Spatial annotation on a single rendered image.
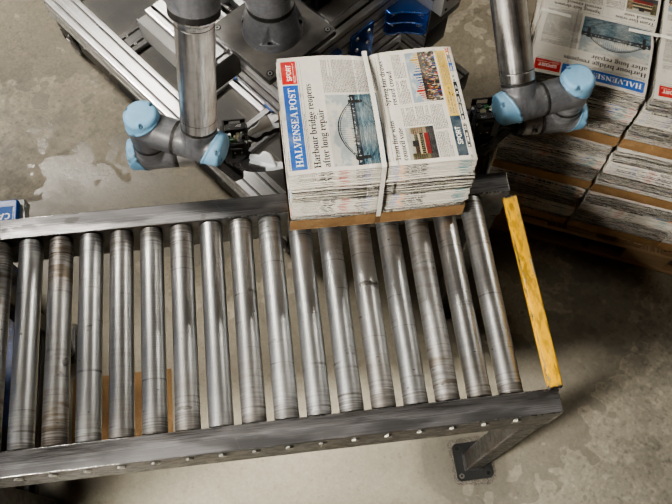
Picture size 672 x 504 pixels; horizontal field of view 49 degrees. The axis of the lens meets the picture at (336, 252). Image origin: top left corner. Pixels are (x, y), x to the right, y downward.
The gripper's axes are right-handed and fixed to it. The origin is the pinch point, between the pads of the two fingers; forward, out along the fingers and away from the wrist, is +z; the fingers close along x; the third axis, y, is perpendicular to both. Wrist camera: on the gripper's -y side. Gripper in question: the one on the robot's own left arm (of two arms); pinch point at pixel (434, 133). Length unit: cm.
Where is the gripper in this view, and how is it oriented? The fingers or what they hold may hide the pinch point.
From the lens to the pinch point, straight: 176.9
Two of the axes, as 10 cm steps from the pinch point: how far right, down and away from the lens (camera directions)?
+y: 0.1, -4.8, -8.7
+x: 1.2, 8.7, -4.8
